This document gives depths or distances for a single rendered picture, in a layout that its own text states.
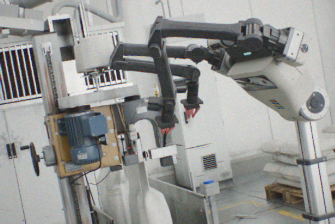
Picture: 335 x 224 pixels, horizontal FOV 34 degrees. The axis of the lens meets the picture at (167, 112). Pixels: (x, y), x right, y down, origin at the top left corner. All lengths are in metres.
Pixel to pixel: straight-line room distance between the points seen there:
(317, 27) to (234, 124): 1.93
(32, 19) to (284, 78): 3.34
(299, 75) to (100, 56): 0.94
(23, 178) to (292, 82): 3.70
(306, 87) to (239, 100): 5.22
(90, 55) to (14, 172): 3.02
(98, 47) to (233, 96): 5.04
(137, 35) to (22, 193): 2.07
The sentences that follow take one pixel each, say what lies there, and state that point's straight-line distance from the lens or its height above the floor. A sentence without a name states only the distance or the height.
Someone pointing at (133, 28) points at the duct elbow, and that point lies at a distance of 6.14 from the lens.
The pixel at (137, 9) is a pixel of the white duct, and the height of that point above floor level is 2.25.
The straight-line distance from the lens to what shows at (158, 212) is 2.97.
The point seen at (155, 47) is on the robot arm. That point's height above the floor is 1.54.
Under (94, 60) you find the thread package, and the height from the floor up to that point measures 1.56.
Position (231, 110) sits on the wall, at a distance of 7.59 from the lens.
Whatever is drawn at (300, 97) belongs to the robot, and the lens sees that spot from 2.43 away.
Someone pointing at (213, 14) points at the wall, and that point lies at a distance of 7.60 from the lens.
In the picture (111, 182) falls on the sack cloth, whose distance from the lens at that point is 3.63.
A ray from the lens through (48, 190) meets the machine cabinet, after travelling 5.62.
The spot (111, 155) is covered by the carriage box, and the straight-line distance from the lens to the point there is 2.90.
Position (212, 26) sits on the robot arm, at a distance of 2.16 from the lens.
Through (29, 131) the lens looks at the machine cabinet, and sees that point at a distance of 5.56.
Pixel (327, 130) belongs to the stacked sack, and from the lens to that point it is 6.19.
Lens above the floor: 1.40
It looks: 3 degrees down
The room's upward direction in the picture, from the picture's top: 10 degrees counter-clockwise
